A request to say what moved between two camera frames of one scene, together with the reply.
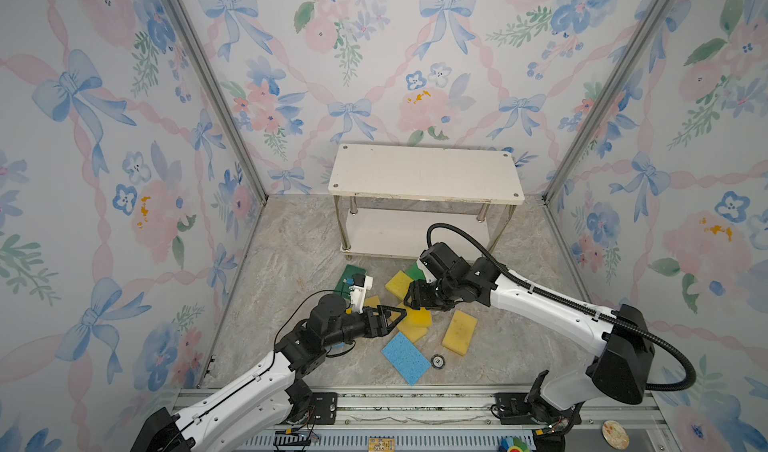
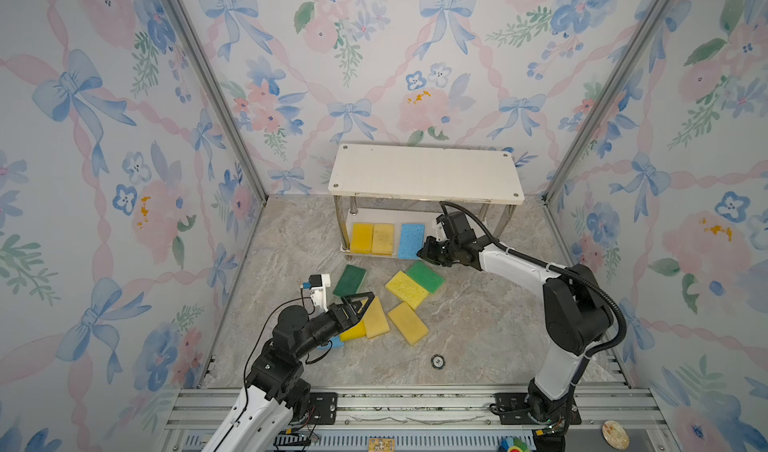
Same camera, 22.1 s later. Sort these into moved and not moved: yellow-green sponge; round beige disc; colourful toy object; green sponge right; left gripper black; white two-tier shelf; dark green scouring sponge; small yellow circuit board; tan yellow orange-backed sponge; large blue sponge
Moved: left gripper black; large blue sponge; tan yellow orange-backed sponge
Not moved: yellow-green sponge; small yellow circuit board; green sponge right; dark green scouring sponge; round beige disc; white two-tier shelf; colourful toy object
